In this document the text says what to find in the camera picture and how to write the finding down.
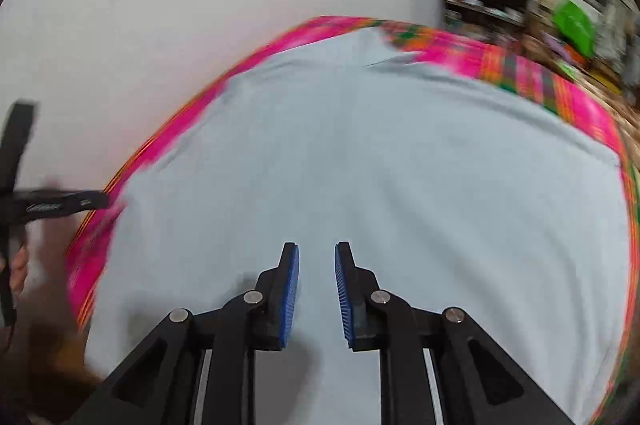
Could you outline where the person's left hand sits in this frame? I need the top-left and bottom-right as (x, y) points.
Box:
(10, 245), (30, 297)

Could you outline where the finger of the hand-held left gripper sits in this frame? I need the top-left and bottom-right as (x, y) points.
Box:
(64, 191), (111, 217)

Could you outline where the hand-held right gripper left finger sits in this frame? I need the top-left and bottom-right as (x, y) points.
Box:
(70, 241), (301, 425)

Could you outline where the green shopping bag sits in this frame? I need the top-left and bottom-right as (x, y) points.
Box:
(552, 0), (598, 56)

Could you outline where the pink plaid bed sheet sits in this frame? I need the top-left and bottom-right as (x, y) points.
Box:
(65, 16), (640, 425)

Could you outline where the light blue t-shirt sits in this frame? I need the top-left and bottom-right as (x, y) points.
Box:
(82, 28), (632, 425)

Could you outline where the brown patterned blanket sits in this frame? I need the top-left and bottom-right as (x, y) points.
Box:
(525, 35), (640, 166)

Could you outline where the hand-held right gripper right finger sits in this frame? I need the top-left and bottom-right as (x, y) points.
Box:
(334, 241), (576, 425)

